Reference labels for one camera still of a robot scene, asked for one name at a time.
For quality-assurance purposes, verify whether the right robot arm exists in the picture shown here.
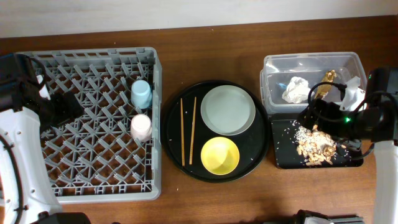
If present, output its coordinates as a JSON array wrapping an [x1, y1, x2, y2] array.
[[297, 67, 397, 223]]

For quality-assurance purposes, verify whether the black rectangular tray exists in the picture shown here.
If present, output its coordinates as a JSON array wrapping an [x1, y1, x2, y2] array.
[[271, 113, 364, 169]]

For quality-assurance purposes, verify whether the light blue cup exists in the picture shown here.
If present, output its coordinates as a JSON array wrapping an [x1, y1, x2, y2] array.
[[131, 80, 152, 109]]

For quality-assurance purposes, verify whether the pink cup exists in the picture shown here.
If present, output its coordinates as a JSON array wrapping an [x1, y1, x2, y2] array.
[[131, 114, 152, 142]]

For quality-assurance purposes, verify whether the clear plastic bin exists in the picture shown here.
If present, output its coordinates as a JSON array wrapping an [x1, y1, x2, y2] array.
[[260, 52, 367, 116]]

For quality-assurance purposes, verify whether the grey dishwasher rack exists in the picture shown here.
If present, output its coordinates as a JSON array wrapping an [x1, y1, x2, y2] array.
[[29, 47, 162, 204]]

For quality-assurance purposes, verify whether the food scraps pile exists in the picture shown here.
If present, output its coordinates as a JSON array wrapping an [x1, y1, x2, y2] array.
[[294, 125, 337, 166]]

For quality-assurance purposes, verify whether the gold foil wrapper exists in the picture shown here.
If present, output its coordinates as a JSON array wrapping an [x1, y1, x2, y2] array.
[[315, 70, 336, 99]]

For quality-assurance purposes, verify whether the wooden chopstick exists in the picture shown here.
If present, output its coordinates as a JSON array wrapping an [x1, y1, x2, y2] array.
[[180, 98, 185, 167], [189, 97, 197, 165]]

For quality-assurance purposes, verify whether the white tissue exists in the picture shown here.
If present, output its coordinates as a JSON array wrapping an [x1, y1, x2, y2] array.
[[282, 77, 310, 104]]

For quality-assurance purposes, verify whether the round black tray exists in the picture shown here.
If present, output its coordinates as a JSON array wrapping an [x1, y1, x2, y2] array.
[[160, 80, 271, 183]]

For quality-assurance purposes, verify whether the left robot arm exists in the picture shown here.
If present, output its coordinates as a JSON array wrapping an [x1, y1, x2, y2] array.
[[1, 53, 90, 223]]

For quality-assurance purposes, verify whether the yellow bowl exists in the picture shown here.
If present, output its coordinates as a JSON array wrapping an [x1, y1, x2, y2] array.
[[200, 137, 240, 175]]

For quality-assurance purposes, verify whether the grey round plate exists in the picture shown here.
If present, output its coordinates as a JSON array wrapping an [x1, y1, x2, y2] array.
[[200, 85, 256, 136]]

